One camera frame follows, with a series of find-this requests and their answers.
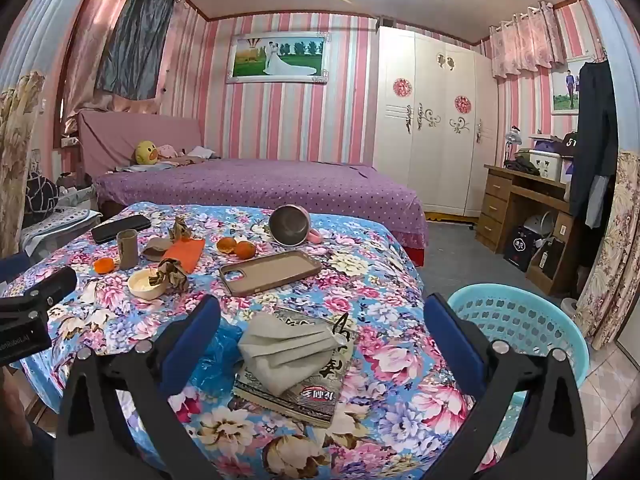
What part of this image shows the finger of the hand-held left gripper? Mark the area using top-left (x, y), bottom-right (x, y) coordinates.
top-left (0, 252), bottom-right (30, 285)
top-left (0, 266), bottom-right (78, 318)

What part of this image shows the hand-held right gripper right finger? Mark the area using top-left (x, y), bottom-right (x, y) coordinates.
top-left (420, 292), bottom-right (588, 480)

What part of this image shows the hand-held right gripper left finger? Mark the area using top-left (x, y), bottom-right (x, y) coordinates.
top-left (54, 294), bottom-right (223, 480)

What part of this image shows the blue plastic bag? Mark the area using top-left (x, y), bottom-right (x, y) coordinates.
top-left (189, 317), bottom-right (245, 391)

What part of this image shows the brown wrapper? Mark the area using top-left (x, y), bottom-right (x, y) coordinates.
top-left (169, 216), bottom-right (193, 242)
top-left (157, 258), bottom-right (191, 292)

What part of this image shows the small white bowl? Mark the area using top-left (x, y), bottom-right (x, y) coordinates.
top-left (127, 268), bottom-right (169, 302)

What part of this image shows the light blue plastic basket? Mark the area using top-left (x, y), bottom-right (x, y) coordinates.
top-left (446, 282), bottom-right (591, 461)

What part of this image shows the brown paper tube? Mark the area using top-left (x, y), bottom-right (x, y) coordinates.
top-left (116, 229), bottom-right (139, 271)

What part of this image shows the grey face mask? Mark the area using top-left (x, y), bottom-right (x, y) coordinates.
top-left (237, 314), bottom-right (341, 396)

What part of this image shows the brown paper scrap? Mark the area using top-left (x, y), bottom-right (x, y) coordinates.
top-left (141, 237), bottom-right (173, 262)

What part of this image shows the black and cream snack packet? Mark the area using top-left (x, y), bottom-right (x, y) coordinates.
top-left (232, 306), bottom-right (360, 429)

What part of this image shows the person's left forearm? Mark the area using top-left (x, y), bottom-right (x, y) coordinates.
top-left (0, 364), bottom-right (55, 480)

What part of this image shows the polka dot cloth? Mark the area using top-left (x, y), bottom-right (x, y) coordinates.
top-left (20, 207), bottom-right (103, 256)

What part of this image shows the black white patterned bag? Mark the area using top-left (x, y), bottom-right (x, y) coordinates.
top-left (22, 167), bottom-right (61, 228)

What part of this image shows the floral blanket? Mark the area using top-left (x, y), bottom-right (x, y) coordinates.
top-left (2, 201), bottom-right (501, 480)

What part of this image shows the black phone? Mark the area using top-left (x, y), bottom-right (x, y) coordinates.
top-left (91, 214), bottom-right (152, 245)

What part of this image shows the brown phone case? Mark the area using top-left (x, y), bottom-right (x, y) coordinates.
top-left (219, 250), bottom-right (323, 298)

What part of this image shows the black shopping bag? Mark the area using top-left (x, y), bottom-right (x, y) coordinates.
top-left (502, 226), bottom-right (538, 273)

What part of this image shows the slim black paper bag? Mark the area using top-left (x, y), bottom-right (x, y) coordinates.
top-left (537, 237), bottom-right (566, 281)

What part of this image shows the wooden desk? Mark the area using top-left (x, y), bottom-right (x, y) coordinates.
top-left (475, 162), bottom-right (586, 296)

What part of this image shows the white fan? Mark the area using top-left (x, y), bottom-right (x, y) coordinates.
top-left (522, 212), bottom-right (556, 241)

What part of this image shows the pink metal mug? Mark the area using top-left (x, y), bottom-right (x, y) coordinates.
top-left (268, 205), bottom-right (323, 247)

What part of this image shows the purple bed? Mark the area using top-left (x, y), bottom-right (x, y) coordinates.
top-left (94, 157), bottom-right (430, 251)

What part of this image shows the pink bed headboard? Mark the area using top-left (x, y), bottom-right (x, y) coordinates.
top-left (75, 110), bottom-right (206, 186)

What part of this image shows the yellow duck plush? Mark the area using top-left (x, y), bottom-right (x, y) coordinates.
top-left (134, 140), bottom-right (161, 165)

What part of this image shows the dark clothes pile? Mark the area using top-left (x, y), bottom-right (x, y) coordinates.
top-left (505, 156), bottom-right (541, 177)

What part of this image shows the white wardrobe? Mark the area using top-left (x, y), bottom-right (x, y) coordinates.
top-left (372, 26), bottom-right (498, 218)

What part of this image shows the white storage box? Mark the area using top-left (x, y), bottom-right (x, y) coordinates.
top-left (529, 149), bottom-right (565, 182)

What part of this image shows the desk lamp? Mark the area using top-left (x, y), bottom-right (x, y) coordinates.
top-left (502, 125), bottom-right (523, 166)

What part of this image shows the pink window curtain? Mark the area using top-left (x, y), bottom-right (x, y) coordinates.
top-left (62, 0), bottom-right (151, 131)

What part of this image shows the dark hanging coat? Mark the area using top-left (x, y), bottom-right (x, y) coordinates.
top-left (569, 59), bottom-right (621, 228)

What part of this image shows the grey window curtain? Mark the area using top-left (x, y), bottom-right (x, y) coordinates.
top-left (94, 0), bottom-right (176, 101)

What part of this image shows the framed wedding photo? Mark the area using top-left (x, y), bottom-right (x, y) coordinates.
top-left (225, 31), bottom-right (332, 85)

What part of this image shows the pink curtain valance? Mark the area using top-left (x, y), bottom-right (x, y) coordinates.
top-left (489, 1), bottom-right (568, 80)

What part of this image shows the small framed wall photo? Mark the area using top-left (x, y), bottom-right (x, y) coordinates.
top-left (550, 60), bottom-right (583, 116)

